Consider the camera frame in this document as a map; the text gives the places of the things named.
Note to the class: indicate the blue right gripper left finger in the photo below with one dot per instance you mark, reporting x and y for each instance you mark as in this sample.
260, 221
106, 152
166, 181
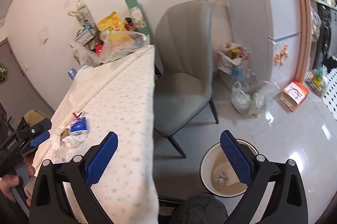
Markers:
98, 157

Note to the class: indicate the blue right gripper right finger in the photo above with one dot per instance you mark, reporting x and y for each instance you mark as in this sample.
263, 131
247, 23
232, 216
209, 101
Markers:
238, 156

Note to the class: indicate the white tissue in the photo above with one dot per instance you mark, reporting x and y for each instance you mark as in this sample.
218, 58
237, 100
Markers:
223, 179
74, 140

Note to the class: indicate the blue tissue packet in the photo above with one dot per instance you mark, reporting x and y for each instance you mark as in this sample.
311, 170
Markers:
78, 125

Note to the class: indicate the small brown cardboard box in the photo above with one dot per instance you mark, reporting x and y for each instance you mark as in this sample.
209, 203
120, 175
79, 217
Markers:
64, 133

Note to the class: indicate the red white torn wrapper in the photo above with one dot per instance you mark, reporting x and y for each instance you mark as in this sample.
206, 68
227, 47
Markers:
77, 115

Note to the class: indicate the clear plastic wrapper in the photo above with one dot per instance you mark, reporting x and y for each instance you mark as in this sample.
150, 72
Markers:
59, 155

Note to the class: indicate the white round trash bin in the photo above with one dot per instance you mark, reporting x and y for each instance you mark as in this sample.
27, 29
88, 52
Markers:
214, 162

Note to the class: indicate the clear trash bag on floor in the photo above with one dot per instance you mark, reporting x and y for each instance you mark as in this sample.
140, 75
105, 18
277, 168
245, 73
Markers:
252, 100

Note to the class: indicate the person's left hand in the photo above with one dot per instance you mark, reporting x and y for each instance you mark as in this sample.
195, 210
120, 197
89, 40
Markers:
9, 181

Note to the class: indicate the brown chair with black bag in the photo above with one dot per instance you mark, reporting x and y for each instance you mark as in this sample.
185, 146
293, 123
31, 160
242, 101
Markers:
31, 118

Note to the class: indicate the grey door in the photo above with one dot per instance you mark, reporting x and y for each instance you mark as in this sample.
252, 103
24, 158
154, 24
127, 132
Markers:
17, 94

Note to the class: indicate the floral white tablecloth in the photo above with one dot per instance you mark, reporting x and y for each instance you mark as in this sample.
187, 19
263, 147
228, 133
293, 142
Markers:
115, 97

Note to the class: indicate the orange white cardboard box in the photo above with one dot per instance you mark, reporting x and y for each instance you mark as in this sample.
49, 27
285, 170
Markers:
294, 94

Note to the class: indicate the blue drink can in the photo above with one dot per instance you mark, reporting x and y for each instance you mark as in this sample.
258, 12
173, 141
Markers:
72, 73

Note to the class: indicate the white bag with bottles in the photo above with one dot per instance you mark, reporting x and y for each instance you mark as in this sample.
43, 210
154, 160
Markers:
233, 63

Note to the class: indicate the small plastic bag on table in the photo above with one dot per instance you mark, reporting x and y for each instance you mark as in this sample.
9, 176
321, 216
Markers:
83, 55

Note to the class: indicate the smiley face plastic bag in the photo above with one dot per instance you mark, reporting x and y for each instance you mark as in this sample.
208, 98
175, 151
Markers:
317, 80

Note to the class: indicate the fridge magnet cluster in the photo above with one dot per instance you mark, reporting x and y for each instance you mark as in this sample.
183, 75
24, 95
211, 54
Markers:
279, 58

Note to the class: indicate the red bottle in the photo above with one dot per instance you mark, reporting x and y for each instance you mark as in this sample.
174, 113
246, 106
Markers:
98, 49

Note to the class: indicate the clear plastic bag on table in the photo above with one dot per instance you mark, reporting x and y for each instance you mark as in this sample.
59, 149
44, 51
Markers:
119, 44

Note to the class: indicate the yellow snack bag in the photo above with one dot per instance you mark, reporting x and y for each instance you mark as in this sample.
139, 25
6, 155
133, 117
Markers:
111, 23

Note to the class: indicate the grey upholstered chair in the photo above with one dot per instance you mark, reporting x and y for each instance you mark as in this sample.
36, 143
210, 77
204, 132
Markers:
183, 41

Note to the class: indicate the white tote bag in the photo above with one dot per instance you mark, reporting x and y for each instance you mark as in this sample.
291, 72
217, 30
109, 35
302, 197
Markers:
84, 17

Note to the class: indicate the green tall box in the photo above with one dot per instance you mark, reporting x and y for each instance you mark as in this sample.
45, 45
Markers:
138, 17

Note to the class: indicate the white refrigerator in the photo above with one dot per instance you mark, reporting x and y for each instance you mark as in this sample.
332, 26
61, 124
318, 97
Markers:
263, 27

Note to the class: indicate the wire basket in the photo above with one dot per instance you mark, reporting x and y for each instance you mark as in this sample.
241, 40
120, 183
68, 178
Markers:
86, 37

